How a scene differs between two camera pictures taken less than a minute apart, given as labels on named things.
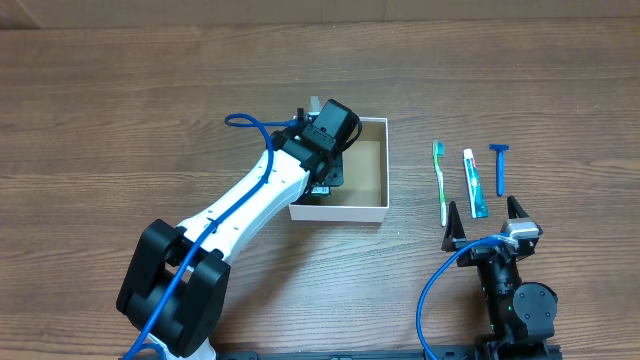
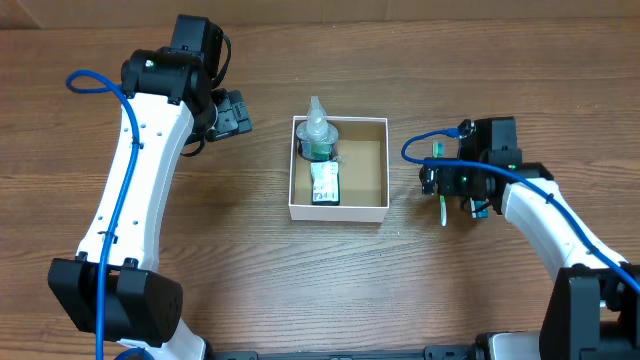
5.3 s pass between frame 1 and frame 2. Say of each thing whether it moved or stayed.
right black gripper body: moved
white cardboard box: stayed
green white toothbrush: stayed
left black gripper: moved
